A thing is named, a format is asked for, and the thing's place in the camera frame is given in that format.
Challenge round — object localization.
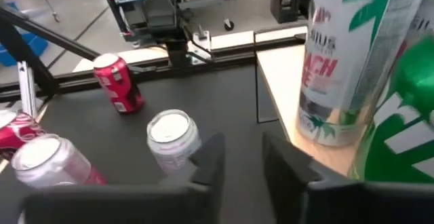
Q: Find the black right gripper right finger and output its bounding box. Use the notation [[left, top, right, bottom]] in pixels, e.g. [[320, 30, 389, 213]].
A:
[[262, 132, 434, 224]]

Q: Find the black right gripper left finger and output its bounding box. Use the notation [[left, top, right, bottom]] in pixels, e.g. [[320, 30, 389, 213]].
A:
[[20, 132, 226, 224]]

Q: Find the green Sprite can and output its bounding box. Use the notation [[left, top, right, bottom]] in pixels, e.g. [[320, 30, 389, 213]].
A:
[[348, 35, 434, 184]]

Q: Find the white and red Spindrift can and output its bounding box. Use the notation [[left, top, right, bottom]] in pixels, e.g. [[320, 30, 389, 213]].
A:
[[10, 134, 108, 188], [146, 109, 203, 181]]

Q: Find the red Coca-Cola can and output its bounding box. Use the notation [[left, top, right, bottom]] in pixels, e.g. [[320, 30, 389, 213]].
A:
[[0, 110, 47, 160], [93, 53, 145, 115]]

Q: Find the wooden shelf with black legs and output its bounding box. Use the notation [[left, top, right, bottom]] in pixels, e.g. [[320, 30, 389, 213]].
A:
[[253, 43, 360, 177]]

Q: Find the silver aluminium bar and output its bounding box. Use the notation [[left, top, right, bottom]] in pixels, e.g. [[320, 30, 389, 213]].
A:
[[16, 60, 37, 118]]

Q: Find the blue plastic bin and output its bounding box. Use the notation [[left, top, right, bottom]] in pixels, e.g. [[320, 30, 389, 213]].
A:
[[0, 30, 49, 67]]

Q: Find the black equipment cabinet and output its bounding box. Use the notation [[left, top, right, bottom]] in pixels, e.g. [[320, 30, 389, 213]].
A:
[[270, 0, 309, 24]]

